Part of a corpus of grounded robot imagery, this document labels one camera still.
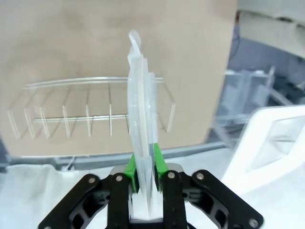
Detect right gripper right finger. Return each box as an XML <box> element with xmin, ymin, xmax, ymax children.
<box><xmin>150</xmin><ymin>142</ymin><xmax>265</xmax><ymax>229</ymax></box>

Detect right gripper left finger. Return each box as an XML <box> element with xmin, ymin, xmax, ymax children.
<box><xmin>38</xmin><ymin>152</ymin><xmax>139</xmax><ymax>229</ymax></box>

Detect clear plastic container lid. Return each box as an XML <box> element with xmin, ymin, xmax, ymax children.
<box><xmin>127</xmin><ymin>30</ymin><xmax>160</xmax><ymax>217</ymax></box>

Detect white cloth cover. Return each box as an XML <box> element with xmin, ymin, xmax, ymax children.
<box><xmin>0</xmin><ymin>162</ymin><xmax>134</xmax><ymax>229</ymax></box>

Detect white moulded plastic housing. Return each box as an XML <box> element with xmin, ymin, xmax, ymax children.
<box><xmin>220</xmin><ymin>104</ymin><xmax>305</xmax><ymax>200</ymax></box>

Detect clear plastic storage bin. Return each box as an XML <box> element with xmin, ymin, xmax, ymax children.
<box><xmin>223</xmin><ymin>66</ymin><xmax>289</xmax><ymax>126</ymax></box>

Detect grey table frame rail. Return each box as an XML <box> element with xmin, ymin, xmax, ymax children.
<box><xmin>0</xmin><ymin>142</ymin><xmax>228</xmax><ymax>169</ymax></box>

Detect metal wire lid rack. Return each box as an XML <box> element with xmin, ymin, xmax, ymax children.
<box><xmin>8</xmin><ymin>75</ymin><xmax>177</xmax><ymax>140</ymax></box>

